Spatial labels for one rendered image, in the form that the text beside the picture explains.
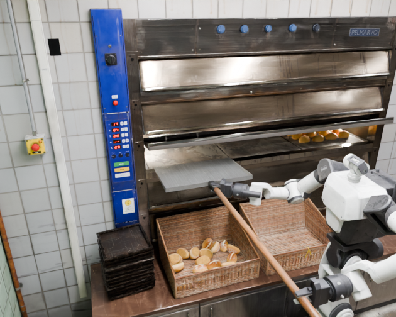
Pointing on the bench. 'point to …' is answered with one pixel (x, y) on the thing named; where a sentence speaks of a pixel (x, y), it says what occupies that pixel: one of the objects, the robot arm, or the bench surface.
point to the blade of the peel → (200, 173)
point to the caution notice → (128, 205)
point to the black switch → (110, 59)
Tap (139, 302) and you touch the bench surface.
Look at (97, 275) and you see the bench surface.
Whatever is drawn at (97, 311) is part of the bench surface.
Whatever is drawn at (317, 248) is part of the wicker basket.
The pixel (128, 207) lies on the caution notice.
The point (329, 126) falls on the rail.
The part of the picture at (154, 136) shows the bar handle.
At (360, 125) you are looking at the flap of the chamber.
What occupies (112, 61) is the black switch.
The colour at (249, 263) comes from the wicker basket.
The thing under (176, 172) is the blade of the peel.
